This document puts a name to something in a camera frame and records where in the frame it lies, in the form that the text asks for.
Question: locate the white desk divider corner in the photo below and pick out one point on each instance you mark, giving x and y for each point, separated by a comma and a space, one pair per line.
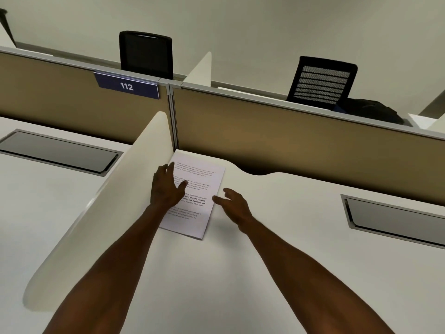
433, 116

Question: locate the large white curved desk divider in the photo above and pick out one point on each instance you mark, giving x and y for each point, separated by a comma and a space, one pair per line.
104, 219

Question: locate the person's left forearm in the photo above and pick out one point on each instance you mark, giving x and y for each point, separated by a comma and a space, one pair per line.
114, 267

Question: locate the person's right forearm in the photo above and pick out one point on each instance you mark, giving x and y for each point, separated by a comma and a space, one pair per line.
313, 278

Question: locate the small white desk divider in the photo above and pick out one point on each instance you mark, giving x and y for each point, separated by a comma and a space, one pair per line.
199, 71

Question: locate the black mesh office chair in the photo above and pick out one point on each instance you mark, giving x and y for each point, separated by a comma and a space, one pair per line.
146, 53

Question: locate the person's left hand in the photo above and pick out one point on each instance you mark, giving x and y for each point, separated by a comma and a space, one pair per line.
163, 189

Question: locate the printed white paper sheet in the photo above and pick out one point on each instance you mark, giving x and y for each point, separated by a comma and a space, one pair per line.
201, 201

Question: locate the person's left thumb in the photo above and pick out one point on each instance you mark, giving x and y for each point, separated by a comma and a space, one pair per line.
182, 186

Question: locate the grey partition post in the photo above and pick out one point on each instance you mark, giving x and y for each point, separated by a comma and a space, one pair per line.
172, 118

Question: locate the black bag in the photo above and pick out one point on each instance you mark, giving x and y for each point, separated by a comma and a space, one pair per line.
372, 109

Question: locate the person's right hand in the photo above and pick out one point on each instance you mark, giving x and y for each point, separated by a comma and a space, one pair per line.
238, 208

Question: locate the tan partition panel with sign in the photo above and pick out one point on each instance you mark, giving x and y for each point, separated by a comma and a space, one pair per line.
62, 93

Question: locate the person's right thumb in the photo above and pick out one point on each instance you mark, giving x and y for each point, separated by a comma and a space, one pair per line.
219, 200

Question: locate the long tan partition panel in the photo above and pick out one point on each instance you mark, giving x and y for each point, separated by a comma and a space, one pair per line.
295, 146

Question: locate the black chair with striped back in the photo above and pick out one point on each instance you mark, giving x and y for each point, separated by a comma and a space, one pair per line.
321, 81

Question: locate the blue number sign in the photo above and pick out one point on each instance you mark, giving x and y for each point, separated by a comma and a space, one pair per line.
127, 86

